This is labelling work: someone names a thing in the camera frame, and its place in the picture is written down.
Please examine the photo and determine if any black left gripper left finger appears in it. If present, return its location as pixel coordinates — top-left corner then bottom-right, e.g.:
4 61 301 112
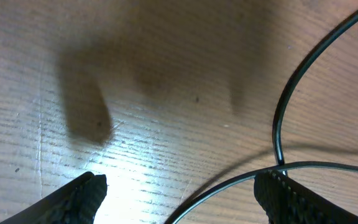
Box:
1 172 108 224

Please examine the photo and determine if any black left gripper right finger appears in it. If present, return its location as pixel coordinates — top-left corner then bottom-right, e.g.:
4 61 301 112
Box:
254 170 358 224

